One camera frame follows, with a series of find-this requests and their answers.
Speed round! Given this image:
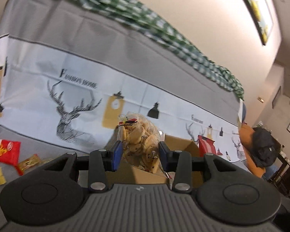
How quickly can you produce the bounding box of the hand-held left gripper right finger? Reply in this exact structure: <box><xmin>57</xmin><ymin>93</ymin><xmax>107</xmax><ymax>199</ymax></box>
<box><xmin>159</xmin><ymin>141</ymin><xmax>242</xmax><ymax>193</ymax></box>

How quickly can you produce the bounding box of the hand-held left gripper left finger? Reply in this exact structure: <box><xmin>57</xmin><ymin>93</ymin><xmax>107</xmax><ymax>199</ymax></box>
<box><xmin>42</xmin><ymin>140</ymin><xmax>123</xmax><ymax>192</ymax></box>

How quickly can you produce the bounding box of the cardboard box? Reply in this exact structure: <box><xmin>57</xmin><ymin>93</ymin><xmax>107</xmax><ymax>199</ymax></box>
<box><xmin>104</xmin><ymin>134</ymin><xmax>206</xmax><ymax>189</ymax></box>

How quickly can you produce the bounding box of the clear cookie bag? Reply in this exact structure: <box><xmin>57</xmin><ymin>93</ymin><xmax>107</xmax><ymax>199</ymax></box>
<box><xmin>116</xmin><ymin>111</ymin><xmax>165</xmax><ymax>174</ymax></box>

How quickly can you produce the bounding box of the red white striped packet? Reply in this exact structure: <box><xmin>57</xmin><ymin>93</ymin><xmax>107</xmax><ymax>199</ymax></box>
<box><xmin>198</xmin><ymin>135</ymin><xmax>218</xmax><ymax>155</ymax></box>

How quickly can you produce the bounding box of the small gold snack packet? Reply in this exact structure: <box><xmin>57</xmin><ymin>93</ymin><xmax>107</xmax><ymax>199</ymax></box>
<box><xmin>16</xmin><ymin>154</ymin><xmax>42</xmax><ymax>172</ymax></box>

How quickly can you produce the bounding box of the red snack packet yellow print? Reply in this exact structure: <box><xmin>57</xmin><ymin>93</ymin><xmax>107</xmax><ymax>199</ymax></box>
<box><xmin>0</xmin><ymin>137</ymin><xmax>22</xmax><ymax>176</ymax></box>

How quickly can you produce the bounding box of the orange pillow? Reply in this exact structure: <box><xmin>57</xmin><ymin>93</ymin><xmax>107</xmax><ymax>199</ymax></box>
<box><xmin>239</xmin><ymin>123</ymin><xmax>266</xmax><ymax>178</ymax></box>

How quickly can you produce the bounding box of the blue sofa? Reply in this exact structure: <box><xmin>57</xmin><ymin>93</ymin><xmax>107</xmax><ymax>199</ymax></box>
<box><xmin>240</xmin><ymin>100</ymin><xmax>248</xmax><ymax>125</ymax></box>

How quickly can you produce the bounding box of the black cloth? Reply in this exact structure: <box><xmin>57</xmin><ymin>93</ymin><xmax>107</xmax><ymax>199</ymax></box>
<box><xmin>252</xmin><ymin>127</ymin><xmax>282</xmax><ymax>168</ymax></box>

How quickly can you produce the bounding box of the dark furniture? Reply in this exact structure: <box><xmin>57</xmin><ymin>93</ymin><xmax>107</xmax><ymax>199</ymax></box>
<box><xmin>272</xmin><ymin>135</ymin><xmax>290</xmax><ymax>200</ymax></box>

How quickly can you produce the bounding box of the grey deer print sofa cover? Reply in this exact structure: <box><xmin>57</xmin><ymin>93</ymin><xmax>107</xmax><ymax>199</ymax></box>
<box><xmin>0</xmin><ymin>0</ymin><xmax>247</xmax><ymax>223</ymax></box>

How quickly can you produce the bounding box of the green checked cloth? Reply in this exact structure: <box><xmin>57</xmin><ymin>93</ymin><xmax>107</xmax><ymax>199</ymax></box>
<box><xmin>23</xmin><ymin>0</ymin><xmax>244</xmax><ymax>101</ymax></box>

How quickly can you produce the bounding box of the large framed wall picture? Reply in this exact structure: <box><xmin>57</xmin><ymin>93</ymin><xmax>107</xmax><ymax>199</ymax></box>
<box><xmin>232</xmin><ymin>0</ymin><xmax>274</xmax><ymax>46</ymax></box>

